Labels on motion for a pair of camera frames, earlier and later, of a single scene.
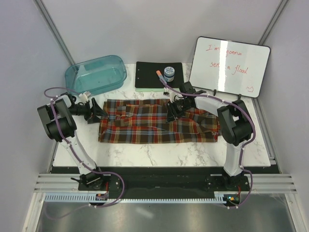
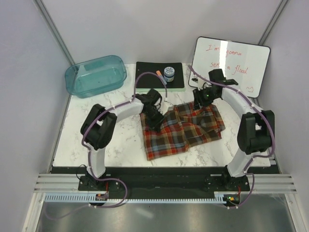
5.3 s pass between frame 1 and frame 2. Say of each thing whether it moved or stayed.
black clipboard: stayed
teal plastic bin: stayed
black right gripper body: moved
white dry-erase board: stayed
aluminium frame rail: stayed
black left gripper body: moved
